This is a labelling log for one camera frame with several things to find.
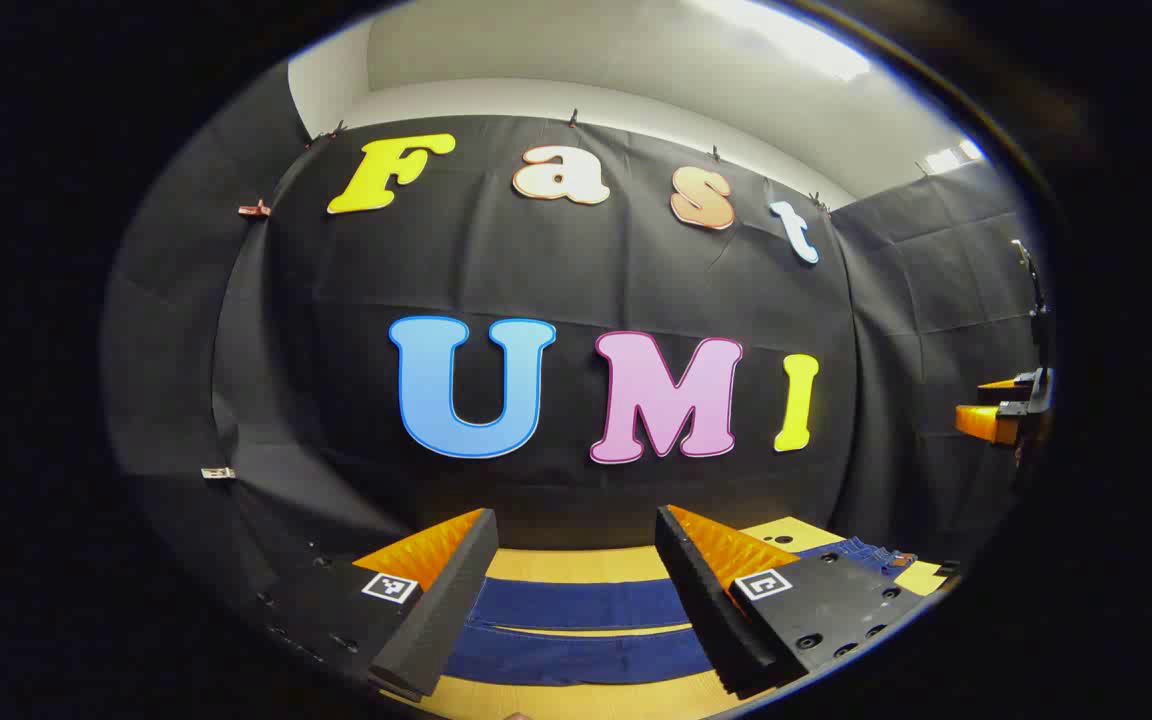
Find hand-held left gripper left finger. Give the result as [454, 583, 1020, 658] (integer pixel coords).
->
[256, 507, 500, 700]

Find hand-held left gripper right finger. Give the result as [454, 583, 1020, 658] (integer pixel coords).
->
[655, 504, 930, 699]

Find ceiling light panel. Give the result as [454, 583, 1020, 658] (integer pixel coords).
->
[924, 139, 984, 175]

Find blue denim jeans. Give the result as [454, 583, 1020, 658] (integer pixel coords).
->
[444, 538, 922, 689]

